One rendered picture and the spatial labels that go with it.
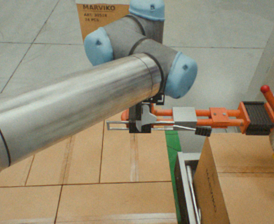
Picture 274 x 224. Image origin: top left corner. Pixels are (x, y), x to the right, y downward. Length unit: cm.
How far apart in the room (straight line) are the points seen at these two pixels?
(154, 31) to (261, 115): 44
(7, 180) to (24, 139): 135
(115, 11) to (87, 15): 23
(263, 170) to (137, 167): 69
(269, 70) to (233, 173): 114
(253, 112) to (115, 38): 51
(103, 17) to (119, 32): 175
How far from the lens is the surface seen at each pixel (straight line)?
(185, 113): 79
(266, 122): 83
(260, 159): 115
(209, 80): 305
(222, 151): 112
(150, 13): 55
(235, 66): 336
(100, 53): 49
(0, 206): 155
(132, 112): 77
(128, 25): 53
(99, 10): 223
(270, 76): 210
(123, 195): 141
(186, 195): 136
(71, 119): 30
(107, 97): 33
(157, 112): 79
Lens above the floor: 180
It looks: 46 degrees down
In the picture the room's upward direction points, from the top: straight up
